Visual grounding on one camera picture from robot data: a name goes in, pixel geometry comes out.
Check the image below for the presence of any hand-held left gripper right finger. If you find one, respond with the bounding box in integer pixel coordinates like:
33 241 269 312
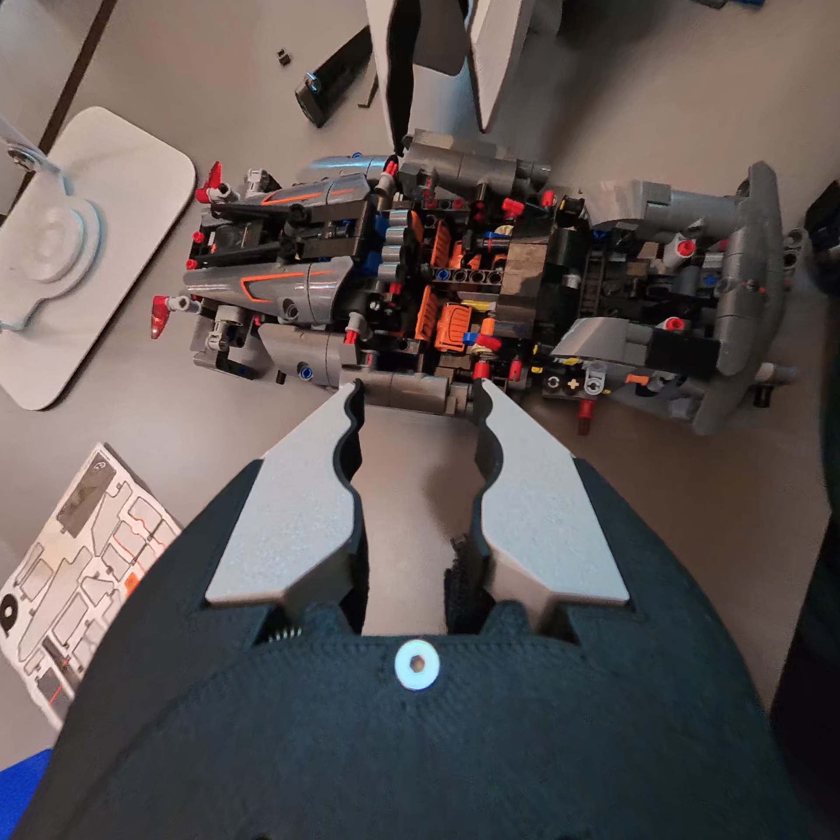
472 379 630 611

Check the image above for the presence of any white stand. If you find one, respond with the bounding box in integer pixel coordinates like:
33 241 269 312
0 106 196 411

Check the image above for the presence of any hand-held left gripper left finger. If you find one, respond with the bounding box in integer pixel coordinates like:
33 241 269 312
205 382 365 608

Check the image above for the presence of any dark grey lego panel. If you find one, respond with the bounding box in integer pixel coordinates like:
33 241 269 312
294 25 378 129

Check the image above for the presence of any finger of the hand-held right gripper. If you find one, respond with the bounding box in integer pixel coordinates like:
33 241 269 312
467 0 563 133
364 0 470 155

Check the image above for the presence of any grey lego car model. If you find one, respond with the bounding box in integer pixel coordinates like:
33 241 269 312
150 128 805 437

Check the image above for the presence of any lego sticker sheet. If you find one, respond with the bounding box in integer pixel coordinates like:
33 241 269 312
0 443 183 729

